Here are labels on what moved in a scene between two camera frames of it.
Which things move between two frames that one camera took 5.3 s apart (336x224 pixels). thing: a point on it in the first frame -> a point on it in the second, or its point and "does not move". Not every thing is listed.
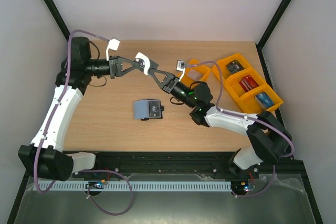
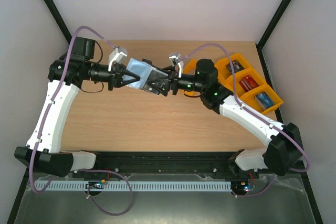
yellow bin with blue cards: (262, 99) does not move
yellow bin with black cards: (229, 67) does not move
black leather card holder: (148, 109) -> (142, 70)
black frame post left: (51, 3) does not move
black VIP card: (154, 108) -> (154, 75)
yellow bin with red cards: (241, 84) does not move
